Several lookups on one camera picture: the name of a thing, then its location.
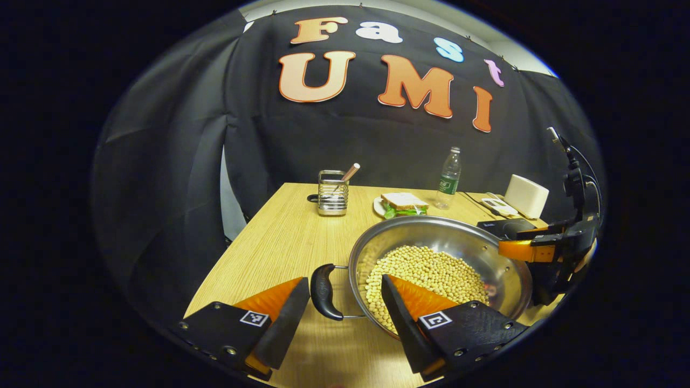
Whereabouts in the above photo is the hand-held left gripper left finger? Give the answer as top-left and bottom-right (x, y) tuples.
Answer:
(175, 276), (312, 382)

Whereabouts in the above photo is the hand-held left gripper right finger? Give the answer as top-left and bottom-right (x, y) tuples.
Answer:
(381, 274), (532, 382)

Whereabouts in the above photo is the black induction cooktop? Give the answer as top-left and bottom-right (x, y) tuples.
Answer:
(477, 217), (537, 240)

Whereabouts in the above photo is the steel pot with black handle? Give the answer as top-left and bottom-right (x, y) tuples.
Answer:
(310, 216), (534, 341)

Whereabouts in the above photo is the white toaster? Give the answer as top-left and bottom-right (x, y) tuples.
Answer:
(504, 174), (550, 219)

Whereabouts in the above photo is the white remote control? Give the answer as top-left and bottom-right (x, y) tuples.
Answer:
(481, 198), (519, 217)

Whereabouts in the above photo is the pile of soybeans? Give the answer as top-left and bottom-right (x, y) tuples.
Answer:
(365, 245), (490, 332)

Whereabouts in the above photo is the clear plastic water bottle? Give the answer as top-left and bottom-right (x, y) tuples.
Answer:
(434, 147), (463, 211)

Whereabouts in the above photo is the small white plate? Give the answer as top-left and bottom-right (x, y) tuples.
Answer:
(373, 196), (430, 219)

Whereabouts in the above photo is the black backdrop cloth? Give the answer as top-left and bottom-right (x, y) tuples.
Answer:
(92, 5), (607, 324)

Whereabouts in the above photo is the row of black cloth clips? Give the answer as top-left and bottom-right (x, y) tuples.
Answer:
(271, 3), (519, 72)

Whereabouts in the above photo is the wire mesh utensil holder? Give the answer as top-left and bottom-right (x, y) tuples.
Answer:
(317, 170), (349, 217)

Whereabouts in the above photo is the wooden-handled utensil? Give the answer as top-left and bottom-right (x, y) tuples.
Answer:
(337, 163), (361, 186)

